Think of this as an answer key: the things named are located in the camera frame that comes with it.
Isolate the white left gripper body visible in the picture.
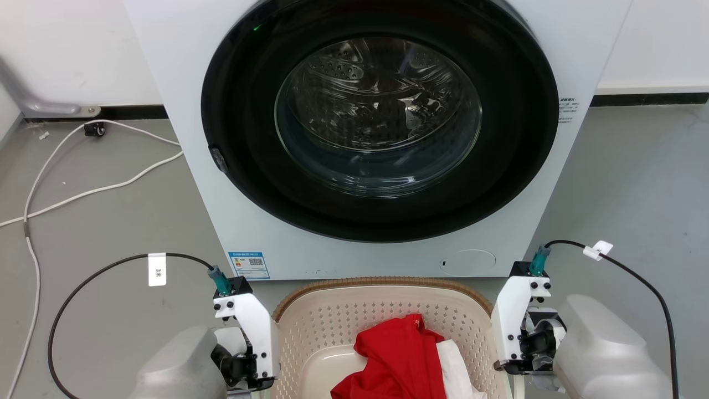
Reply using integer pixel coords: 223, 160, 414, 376
210, 292, 281, 393

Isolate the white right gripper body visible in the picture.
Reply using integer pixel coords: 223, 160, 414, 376
491, 275, 568, 388

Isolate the beige perforated laundry basket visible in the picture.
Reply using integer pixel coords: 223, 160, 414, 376
271, 277, 516, 399

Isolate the blue energy label sticker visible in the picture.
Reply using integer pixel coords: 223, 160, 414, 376
228, 252, 271, 280

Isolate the white garment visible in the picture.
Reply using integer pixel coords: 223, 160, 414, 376
435, 339, 489, 399

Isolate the red garment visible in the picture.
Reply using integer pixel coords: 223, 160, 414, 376
331, 313, 447, 399

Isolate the black round washer door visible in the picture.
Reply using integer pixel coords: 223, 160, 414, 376
201, 0, 560, 243

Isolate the white front-load washing machine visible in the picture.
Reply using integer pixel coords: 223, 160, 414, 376
123, 0, 633, 281

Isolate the white tag on right cable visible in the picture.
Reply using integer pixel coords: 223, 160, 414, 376
582, 241, 614, 261

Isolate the white tag on cable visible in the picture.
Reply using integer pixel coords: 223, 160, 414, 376
148, 253, 167, 287
582, 241, 614, 261

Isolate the white tag on left cable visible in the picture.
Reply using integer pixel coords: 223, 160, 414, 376
148, 253, 167, 287

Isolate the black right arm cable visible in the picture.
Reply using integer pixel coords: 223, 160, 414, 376
544, 240, 680, 399

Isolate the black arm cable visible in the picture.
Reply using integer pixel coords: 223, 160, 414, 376
544, 240, 680, 399
47, 253, 215, 399

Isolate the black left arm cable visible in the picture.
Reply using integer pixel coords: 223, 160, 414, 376
47, 253, 215, 399

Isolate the white floor cable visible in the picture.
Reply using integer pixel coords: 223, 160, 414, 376
4, 119, 182, 399
0, 150, 184, 228

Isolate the grey metal pipe bracket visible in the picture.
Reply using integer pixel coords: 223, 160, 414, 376
0, 54, 102, 119

